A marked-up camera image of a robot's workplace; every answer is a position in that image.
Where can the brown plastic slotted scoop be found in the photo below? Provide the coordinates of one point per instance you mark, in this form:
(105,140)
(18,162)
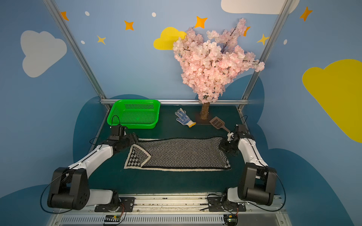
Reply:
(217,123)

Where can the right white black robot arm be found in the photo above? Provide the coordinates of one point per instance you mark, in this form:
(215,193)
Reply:
(258,180)

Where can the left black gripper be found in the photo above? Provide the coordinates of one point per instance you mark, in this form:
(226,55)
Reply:
(131,139)

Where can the pink artificial blossom tree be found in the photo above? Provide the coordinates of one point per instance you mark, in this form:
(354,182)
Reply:
(209,65)

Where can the white blue work glove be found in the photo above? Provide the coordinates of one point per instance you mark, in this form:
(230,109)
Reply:
(183,118)

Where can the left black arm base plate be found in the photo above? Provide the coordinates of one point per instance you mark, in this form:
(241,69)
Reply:
(121,204)

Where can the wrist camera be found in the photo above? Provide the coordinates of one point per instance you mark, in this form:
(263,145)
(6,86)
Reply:
(117,132)
(239,132)

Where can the green plastic basket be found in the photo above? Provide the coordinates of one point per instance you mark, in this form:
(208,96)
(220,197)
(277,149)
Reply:
(135,113)

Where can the left aluminium frame post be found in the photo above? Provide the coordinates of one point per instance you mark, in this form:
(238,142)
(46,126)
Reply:
(61,23)

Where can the aluminium frame post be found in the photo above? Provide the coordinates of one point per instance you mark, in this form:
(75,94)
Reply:
(61,23)
(280,21)

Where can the aluminium back frame bar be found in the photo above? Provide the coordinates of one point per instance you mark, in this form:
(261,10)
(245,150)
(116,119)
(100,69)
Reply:
(185,102)

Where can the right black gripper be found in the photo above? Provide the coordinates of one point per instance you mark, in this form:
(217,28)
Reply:
(225,145)

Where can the black white patterned scarf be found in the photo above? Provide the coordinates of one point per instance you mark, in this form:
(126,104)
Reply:
(178,154)

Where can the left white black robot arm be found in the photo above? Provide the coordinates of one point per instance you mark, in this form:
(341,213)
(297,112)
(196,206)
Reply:
(69,188)

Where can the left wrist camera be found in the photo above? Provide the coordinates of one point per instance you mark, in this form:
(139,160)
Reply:
(117,132)

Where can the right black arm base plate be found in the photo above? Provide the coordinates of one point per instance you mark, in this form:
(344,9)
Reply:
(216,204)

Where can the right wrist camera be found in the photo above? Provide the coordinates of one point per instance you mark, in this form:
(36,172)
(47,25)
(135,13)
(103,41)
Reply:
(239,132)

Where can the aluminium front rail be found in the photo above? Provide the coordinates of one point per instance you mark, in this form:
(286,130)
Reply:
(185,209)

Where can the right aluminium frame post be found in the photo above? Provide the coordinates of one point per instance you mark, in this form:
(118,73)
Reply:
(280,21)

